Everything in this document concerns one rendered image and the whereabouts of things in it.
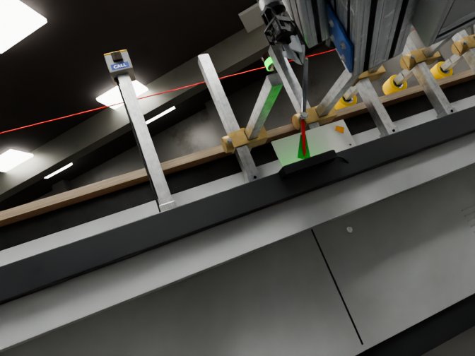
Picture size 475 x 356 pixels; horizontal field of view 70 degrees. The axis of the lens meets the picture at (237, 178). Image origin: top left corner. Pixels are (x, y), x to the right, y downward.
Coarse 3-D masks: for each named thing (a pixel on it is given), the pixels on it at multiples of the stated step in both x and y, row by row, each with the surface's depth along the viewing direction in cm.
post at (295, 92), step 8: (272, 48) 115; (280, 48) 116; (272, 56) 116; (280, 56) 115; (280, 64) 113; (288, 64) 114; (280, 72) 115; (288, 72) 113; (288, 80) 112; (296, 80) 113; (288, 88) 113; (296, 88) 111; (296, 96) 111; (296, 104) 111; (312, 128) 108
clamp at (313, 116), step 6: (312, 108) 109; (294, 114) 109; (312, 114) 108; (330, 114) 109; (336, 114) 110; (294, 120) 110; (306, 120) 107; (312, 120) 108; (318, 120) 108; (324, 120) 110; (330, 120) 113; (294, 126) 111; (300, 126) 108; (306, 126) 109
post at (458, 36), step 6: (462, 30) 132; (456, 36) 132; (462, 36) 131; (474, 48) 130; (462, 54) 132; (468, 54) 130; (474, 54) 129; (468, 60) 131; (474, 60) 128; (474, 66) 129; (474, 72) 130
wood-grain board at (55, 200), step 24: (384, 96) 136; (408, 96) 140; (336, 120) 134; (264, 144) 128; (144, 168) 112; (168, 168) 113; (72, 192) 106; (96, 192) 109; (0, 216) 101; (24, 216) 104
